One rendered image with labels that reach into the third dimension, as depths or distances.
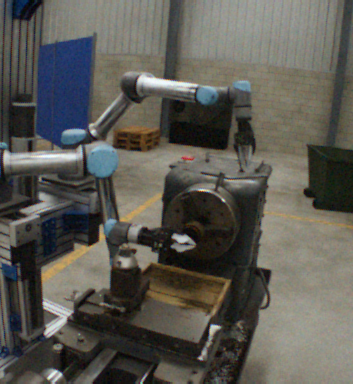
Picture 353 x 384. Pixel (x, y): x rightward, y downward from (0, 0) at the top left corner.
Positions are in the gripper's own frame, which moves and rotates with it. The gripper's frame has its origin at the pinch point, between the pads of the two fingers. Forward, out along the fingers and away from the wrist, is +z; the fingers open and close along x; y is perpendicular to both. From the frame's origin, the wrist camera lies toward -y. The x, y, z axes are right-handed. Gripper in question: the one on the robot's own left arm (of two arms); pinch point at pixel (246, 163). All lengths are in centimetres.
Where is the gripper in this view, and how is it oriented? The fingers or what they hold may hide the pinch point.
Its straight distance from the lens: 175.6
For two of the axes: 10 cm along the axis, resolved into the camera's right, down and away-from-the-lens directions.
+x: 9.4, 0.0, -3.4
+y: -3.3, 2.3, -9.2
